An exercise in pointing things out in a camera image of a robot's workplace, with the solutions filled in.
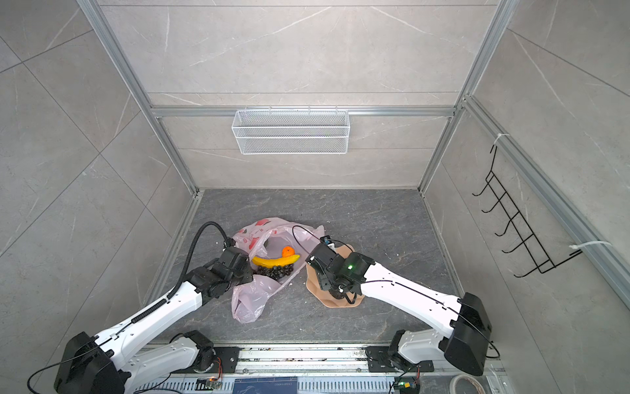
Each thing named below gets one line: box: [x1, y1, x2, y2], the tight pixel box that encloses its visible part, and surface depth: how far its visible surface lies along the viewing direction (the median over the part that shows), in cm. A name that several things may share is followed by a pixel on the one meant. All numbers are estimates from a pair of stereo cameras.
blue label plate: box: [232, 376, 298, 394], surface depth 70 cm
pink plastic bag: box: [230, 217, 326, 324], surface depth 81 cm
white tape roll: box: [449, 374, 486, 394], surface depth 70 cm
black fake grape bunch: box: [253, 263, 295, 280], surface depth 92 cm
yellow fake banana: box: [251, 254, 301, 269], surface depth 93 cm
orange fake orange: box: [282, 245, 297, 258], surface depth 97 cm
